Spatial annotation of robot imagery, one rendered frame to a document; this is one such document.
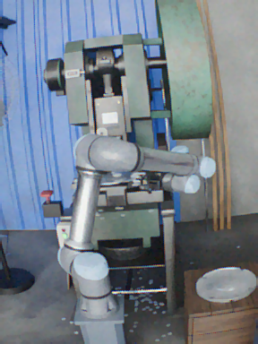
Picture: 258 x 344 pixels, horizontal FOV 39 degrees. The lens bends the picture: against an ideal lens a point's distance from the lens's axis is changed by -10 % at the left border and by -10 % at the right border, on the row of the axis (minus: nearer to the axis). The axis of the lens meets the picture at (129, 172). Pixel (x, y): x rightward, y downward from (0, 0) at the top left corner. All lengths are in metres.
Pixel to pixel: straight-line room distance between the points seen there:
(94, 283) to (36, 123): 2.15
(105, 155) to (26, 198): 2.24
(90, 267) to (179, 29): 1.01
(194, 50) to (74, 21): 1.77
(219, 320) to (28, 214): 2.35
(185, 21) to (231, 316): 1.28
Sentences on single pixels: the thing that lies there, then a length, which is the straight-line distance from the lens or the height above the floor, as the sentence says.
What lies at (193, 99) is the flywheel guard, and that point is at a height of 1.15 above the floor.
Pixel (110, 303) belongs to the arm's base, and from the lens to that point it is 1.41.
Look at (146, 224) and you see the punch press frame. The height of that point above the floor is 0.57.
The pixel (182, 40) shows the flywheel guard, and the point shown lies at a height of 1.42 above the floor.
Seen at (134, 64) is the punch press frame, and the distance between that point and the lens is 1.87.
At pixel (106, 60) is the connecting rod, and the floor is 1.36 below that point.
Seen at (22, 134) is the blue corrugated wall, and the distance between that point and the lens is 3.34.
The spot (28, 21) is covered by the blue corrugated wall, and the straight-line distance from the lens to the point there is 3.34.
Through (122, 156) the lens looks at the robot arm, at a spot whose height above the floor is 1.01.
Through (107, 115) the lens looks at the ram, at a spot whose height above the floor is 1.08.
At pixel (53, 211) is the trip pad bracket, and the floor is 0.67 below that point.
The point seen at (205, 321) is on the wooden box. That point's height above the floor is 0.30.
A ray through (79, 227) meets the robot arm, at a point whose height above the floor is 0.76.
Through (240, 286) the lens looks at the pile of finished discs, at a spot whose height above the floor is 0.36.
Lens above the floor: 1.28
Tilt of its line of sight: 14 degrees down
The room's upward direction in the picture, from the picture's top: 6 degrees counter-clockwise
